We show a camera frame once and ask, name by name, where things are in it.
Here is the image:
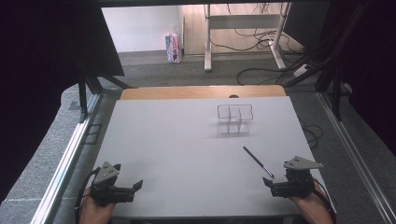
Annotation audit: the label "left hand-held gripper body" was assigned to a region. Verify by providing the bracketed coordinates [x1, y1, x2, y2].
[89, 161, 136, 207]

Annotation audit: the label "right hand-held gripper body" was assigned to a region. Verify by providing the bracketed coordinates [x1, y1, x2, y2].
[270, 155, 325, 199]

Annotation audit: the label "black pen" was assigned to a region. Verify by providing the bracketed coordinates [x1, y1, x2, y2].
[243, 146, 276, 179]

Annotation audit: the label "clear acrylic organizer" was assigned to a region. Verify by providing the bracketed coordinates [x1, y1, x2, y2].
[216, 103, 254, 135]

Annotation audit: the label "person's left hand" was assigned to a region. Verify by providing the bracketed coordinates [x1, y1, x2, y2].
[78, 186, 117, 224]

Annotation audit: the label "person's right hand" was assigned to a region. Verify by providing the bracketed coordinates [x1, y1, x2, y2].
[288, 180, 334, 224]

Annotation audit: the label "black metal stand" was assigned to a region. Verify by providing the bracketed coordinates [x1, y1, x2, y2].
[76, 73, 136, 124]
[281, 0, 372, 122]

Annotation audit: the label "white power strip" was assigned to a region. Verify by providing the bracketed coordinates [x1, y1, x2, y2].
[292, 63, 312, 78]

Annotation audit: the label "black curtain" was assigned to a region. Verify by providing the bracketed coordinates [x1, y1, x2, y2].
[0, 0, 125, 203]
[339, 0, 396, 157]

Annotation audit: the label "colourful paper carton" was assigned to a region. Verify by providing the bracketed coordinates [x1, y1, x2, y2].
[164, 25, 183, 64]

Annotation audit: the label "dark panel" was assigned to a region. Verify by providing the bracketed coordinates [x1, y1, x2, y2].
[282, 1, 331, 50]

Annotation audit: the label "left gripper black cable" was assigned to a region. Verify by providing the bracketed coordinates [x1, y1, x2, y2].
[74, 167, 102, 224]

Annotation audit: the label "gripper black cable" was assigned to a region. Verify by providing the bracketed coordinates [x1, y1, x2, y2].
[74, 167, 102, 224]
[312, 178, 338, 224]

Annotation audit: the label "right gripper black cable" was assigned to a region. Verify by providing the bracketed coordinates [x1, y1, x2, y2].
[312, 178, 338, 224]

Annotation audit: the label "aluminium rail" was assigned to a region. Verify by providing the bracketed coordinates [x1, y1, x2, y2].
[316, 91, 396, 224]
[29, 92, 104, 224]

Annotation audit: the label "thin black floor cable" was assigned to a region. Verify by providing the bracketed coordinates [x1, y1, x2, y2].
[299, 119, 325, 150]

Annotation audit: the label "black floor cable loop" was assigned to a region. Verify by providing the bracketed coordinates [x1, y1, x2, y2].
[235, 66, 300, 87]

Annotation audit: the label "tangled black floor cables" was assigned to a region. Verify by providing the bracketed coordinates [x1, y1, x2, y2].
[209, 3, 307, 59]

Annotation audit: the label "white desk frame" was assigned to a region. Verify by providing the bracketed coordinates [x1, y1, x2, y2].
[204, 3, 292, 73]

